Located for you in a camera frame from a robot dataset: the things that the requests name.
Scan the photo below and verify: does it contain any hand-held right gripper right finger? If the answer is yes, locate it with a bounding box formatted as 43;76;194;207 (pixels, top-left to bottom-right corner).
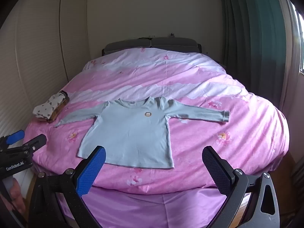
202;146;287;228

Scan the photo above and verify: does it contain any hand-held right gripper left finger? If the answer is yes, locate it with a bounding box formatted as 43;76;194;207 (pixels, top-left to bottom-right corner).
27;145;106;228

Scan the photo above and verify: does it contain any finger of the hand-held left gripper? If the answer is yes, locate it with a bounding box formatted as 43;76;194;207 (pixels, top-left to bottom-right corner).
0;130;25;148
7;134;47;155

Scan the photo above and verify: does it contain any light blue long-sleeved shirt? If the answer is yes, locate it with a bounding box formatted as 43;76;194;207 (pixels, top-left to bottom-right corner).
54;96;230;169

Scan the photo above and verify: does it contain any person's left hand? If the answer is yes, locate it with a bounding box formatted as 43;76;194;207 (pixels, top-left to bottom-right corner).
11;177;30;215

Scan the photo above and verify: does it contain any white printed folded garment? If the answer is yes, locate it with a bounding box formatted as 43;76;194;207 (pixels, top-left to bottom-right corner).
32;90;69;120

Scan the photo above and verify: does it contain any brown striped folded garment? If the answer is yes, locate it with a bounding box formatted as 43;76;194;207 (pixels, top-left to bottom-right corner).
42;93;71;124

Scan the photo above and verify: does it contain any pink satin bed sheet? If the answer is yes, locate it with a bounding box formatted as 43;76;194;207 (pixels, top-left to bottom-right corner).
57;184;240;228

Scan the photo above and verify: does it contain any pink floral duvet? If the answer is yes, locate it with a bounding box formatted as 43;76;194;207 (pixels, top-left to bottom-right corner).
24;47;291;188

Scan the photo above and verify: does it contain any cream wardrobe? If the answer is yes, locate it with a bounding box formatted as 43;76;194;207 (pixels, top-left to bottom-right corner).
0;0;95;138

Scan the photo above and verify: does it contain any grey padded headboard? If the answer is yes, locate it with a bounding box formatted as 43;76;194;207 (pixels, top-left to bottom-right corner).
102;37;203;56

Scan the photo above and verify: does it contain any teal curtain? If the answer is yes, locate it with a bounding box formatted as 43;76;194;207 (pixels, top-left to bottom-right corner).
218;0;300;117

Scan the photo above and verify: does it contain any window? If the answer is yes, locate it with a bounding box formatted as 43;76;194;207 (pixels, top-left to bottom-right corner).
294;3;304;75

